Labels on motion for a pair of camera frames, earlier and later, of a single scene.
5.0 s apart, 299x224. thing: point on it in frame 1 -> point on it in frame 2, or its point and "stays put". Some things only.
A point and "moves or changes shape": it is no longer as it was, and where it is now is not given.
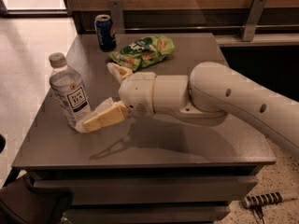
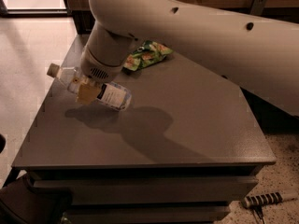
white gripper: [136, 93] -> [97, 68]
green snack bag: [143, 52] stays put
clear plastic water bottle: [70, 90] moves or changes shape
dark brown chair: [22, 203] stays put
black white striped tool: [257, 200] stays put
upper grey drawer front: [152, 189] stays put
